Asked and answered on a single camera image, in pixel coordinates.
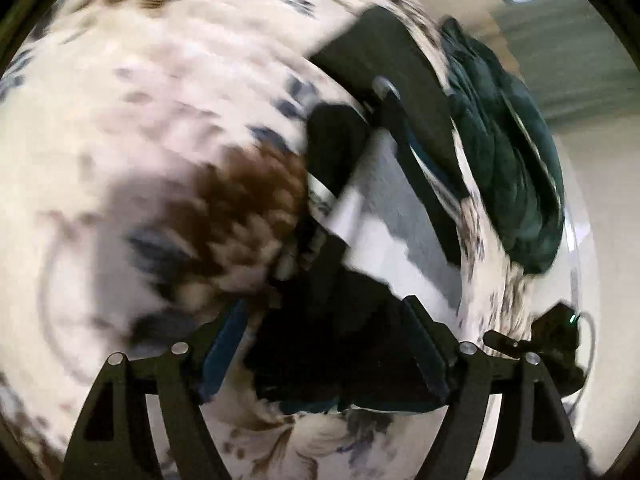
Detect grey cable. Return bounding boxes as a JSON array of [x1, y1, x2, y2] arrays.
[[567, 311, 600, 406]]

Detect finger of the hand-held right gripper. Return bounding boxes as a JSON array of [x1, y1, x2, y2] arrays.
[[482, 329, 532, 357]]

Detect floral printed blanket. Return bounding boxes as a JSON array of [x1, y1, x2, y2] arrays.
[[0, 0, 583, 480]]

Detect black and teal garment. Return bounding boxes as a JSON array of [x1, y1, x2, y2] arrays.
[[244, 240, 453, 417]]

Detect grey white black colour-block garment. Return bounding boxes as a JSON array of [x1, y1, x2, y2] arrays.
[[305, 104, 463, 313]]

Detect dark green quilt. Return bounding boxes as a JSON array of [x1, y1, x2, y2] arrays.
[[439, 16, 567, 277]]

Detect black folded cloth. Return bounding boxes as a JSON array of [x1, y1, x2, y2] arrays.
[[309, 4, 473, 266]]

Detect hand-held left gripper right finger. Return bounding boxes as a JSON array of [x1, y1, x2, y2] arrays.
[[399, 294, 590, 480]]

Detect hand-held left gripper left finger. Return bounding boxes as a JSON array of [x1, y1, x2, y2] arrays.
[[60, 299, 251, 480]]

